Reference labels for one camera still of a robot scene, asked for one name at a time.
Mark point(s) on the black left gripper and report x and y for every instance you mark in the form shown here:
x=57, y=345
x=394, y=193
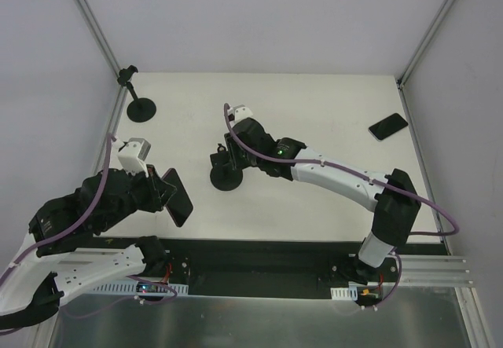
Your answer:
x=155, y=190

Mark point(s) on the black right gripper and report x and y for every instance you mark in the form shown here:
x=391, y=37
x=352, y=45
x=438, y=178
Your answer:
x=232, y=150

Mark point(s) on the black phone stand round base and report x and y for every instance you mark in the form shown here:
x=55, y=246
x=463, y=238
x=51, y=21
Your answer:
x=223, y=176

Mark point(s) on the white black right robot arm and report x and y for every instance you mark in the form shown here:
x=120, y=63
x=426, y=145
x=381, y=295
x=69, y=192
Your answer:
x=390, y=197

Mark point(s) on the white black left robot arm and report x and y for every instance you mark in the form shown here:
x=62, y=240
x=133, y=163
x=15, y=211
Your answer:
x=33, y=288

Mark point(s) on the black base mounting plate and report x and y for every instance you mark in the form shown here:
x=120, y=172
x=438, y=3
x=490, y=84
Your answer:
x=260, y=269

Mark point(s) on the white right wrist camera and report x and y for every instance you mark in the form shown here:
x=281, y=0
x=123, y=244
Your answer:
x=238, y=113

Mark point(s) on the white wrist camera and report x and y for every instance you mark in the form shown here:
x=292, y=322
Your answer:
x=132, y=154
x=238, y=113

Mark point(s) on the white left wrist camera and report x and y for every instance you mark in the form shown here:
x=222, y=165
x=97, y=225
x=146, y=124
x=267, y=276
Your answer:
x=132, y=154

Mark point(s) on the left white cable duct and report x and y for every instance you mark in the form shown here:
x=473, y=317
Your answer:
x=133, y=287

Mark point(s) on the white cable duct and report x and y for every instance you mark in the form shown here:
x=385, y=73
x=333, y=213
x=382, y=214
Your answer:
x=133, y=287
x=344, y=294

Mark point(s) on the right aluminium frame post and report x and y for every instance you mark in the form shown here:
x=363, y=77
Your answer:
x=425, y=42

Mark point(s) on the aluminium frame post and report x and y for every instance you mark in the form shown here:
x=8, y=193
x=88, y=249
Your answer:
x=425, y=42
x=97, y=33

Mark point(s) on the right white cable duct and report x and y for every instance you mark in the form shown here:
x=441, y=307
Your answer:
x=344, y=294

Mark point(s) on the aluminium front rail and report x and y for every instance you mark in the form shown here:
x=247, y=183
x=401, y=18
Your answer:
x=417, y=270

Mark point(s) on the left aluminium frame post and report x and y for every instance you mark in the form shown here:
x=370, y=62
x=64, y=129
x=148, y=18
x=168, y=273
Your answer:
x=97, y=33

